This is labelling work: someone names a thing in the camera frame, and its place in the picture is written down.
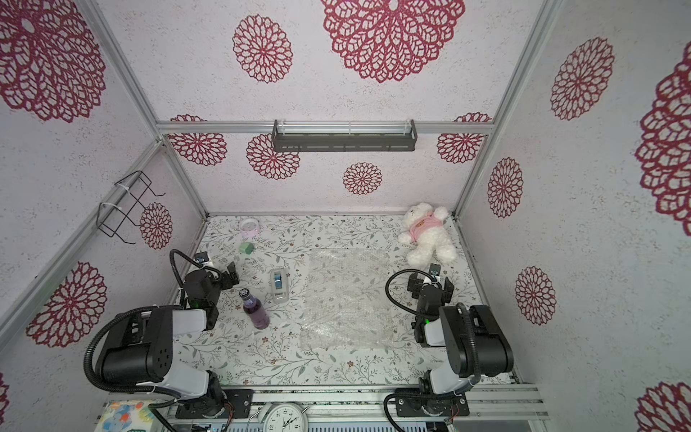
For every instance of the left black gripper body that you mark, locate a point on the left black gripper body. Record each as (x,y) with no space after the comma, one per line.
(221,283)

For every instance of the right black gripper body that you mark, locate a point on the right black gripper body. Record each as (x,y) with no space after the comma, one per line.
(429,292)

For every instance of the purple glass bottle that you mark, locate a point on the purple glass bottle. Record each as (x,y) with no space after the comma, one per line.
(254,309)

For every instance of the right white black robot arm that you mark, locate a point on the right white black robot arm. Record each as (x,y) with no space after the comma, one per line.
(474,343)

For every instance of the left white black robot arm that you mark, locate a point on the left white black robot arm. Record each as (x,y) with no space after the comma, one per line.
(135,351)

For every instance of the white teddy bear pink shirt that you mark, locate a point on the white teddy bear pink shirt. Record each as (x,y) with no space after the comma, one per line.
(424,230)

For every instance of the small green cube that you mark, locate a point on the small green cube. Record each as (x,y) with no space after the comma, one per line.
(246,248)

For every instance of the pink tape roll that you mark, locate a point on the pink tape roll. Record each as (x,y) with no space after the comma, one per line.
(249,228)

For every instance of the colourful tissue box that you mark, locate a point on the colourful tissue box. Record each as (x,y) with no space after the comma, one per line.
(127,416)

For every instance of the white analog clock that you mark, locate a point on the white analog clock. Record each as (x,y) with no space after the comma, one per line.
(286,417)

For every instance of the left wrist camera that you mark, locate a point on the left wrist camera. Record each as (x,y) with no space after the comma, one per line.
(202,259)

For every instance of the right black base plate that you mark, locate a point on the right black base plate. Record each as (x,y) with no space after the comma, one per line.
(411,403)

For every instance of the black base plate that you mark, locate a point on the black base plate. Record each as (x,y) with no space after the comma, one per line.
(411,403)
(237,401)

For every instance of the black wire wall rack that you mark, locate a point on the black wire wall rack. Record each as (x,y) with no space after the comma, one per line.
(112,216)

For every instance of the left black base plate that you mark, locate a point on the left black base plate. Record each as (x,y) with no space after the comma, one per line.
(237,401)

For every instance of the black wall shelf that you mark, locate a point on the black wall shelf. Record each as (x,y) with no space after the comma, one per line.
(349,138)

